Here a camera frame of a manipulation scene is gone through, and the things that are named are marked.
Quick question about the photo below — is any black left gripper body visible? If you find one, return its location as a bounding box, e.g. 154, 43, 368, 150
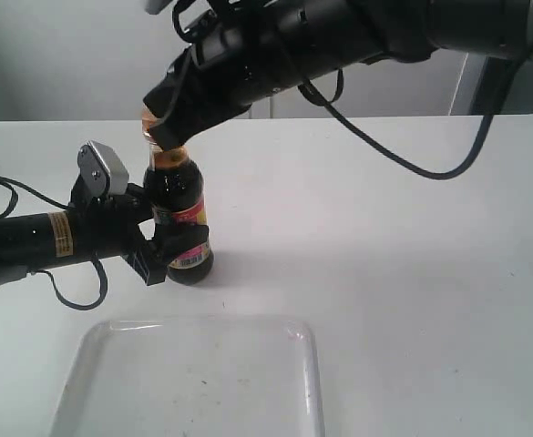
69, 178, 166, 286

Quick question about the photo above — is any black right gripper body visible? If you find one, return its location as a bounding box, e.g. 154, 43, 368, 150
183, 1, 302, 107

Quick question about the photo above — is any dark soy sauce bottle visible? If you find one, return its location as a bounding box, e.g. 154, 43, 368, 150
141, 108, 214, 285

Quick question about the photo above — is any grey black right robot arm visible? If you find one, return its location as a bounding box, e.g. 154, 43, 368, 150
144, 0, 533, 150

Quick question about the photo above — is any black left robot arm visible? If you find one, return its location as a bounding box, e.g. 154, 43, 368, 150
0, 180, 209, 286

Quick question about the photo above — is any white plastic tray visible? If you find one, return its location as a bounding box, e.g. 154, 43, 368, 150
50, 316, 325, 436

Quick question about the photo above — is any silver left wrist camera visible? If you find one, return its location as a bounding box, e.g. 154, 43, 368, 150
77, 140, 129, 198

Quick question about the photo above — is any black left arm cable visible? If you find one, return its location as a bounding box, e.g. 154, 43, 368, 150
0, 173, 108, 312

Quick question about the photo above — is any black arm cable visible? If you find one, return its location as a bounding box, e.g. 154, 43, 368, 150
169, 0, 533, 181
0, 173, 108, 312

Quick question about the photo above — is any dark vertical post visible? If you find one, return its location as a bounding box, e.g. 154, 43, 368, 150
467, 56, 514, 116

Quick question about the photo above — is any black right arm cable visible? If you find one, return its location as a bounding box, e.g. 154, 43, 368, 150
169, 0, 533, 181

